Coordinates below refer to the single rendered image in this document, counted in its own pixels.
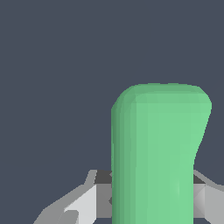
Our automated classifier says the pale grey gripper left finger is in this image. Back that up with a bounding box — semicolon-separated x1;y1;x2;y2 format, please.
32;169;114;224

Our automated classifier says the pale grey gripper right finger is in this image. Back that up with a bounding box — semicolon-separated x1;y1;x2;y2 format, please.
192;169;224;224

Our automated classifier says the green rounded block object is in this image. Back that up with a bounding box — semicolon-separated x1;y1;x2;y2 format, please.
110;82;213;224

